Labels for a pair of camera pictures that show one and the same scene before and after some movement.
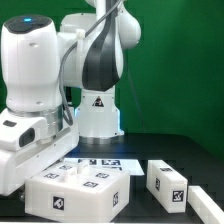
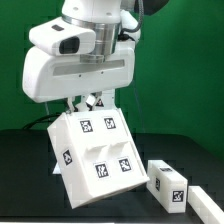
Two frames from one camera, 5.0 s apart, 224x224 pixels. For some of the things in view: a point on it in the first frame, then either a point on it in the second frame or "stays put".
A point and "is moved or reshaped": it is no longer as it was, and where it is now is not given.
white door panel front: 66,173 → 100,148
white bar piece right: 204,206 stays put
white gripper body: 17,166 → 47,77
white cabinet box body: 78,190 is moved or reshaped
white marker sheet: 131,166 → 57,169
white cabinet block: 167,186 stays put
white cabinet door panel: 89,177 → 124,144
